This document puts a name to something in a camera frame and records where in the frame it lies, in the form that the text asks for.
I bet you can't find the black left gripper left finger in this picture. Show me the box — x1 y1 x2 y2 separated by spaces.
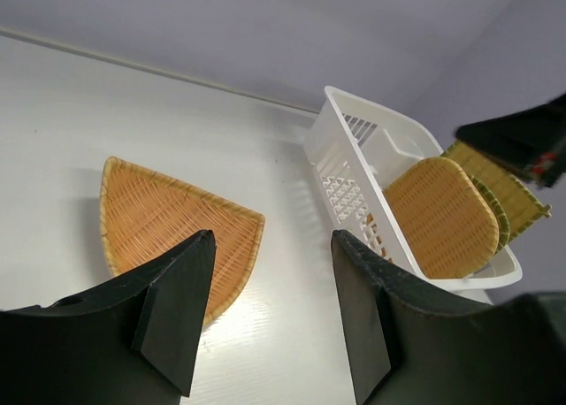
48 230 216 397

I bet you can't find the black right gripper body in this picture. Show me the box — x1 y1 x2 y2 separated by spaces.
455 95 565 187

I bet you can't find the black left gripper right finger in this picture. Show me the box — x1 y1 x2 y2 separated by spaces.
331 230 489 403

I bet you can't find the large square bamboo mat plate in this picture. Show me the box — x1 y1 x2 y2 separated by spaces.
441 141 552 241

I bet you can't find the green-rimmed rectangular woven plate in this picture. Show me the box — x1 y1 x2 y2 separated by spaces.
469 175 510 253

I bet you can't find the orange rounded-square woven plate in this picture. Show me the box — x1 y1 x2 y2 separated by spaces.
384 157 500 279

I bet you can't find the orange triangular woven plate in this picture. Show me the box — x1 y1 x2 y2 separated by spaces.
99 157 265 325

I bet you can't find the white plastic dish rack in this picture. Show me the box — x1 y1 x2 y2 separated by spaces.
304 87 523 292

